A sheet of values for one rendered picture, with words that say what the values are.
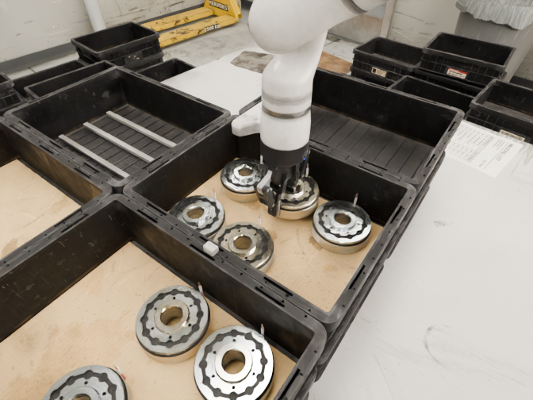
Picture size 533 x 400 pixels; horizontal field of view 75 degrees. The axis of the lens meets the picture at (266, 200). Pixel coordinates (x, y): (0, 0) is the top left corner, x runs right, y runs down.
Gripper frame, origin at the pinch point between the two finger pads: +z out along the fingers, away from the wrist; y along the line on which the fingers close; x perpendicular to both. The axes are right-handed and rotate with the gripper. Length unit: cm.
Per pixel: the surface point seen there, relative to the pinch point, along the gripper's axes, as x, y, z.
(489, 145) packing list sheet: -27, 71, 17
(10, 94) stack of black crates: 159, 10, 33
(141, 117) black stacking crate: 50, 7, 4
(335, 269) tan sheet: -14.1, -4.3, 4.3
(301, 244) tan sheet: -6.7, -3.4, 4.3
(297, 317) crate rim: -15.8, -19.7, -5.7
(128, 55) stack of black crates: 152, 71, 33
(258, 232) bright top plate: -0.5, -7.6, 1.4
